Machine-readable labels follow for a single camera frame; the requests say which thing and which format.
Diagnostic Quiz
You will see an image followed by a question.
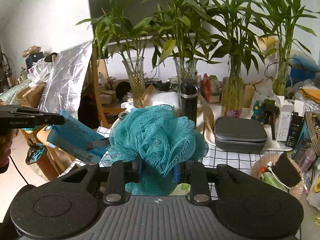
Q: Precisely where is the person's left hand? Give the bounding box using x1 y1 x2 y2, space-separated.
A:
0 129 16 174

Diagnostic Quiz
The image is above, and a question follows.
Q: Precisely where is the pink woven basket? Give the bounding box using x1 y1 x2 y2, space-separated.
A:
251 152 303 200

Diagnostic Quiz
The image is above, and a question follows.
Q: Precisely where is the grey zippered hard case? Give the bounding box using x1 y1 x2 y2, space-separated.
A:
214 116 268 153

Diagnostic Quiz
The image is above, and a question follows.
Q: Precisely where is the white product box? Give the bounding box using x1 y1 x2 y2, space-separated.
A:
275 95 294 141

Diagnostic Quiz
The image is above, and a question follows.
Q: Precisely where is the teal mesh bath loofah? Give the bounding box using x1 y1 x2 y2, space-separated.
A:
104 105 209 196

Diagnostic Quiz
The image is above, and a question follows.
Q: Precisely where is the blue paper package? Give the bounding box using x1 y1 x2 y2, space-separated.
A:
47 110 108 164

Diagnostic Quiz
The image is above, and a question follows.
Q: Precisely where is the black thermos bottle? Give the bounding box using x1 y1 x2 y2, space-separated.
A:
180 79 200 126

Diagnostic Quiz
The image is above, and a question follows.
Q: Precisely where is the black product box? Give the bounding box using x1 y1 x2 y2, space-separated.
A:
285 112 304 148

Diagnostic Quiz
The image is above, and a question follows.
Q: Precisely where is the checkered white tablecloth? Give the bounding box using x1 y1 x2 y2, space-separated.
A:
60 127 284 200

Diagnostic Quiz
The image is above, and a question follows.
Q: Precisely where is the black small tripod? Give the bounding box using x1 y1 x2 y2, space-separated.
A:
262 99 279 141

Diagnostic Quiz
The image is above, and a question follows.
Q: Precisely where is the wooden chair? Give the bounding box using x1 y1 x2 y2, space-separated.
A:
19 47 111 181

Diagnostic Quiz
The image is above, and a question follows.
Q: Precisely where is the glass vase bamboo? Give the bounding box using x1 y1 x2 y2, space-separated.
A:
255 0 319 96
206 0 271 118
141 0 214 84

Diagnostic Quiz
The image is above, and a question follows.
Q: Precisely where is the silver plastic sheet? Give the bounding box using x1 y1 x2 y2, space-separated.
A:
38 41 92 118

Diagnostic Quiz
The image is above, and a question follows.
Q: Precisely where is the dark monitor screen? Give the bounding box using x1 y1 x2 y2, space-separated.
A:
88 0 198 46

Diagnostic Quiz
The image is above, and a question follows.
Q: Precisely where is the glass vase with bamboo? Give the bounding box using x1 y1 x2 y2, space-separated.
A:
77 5 152 108

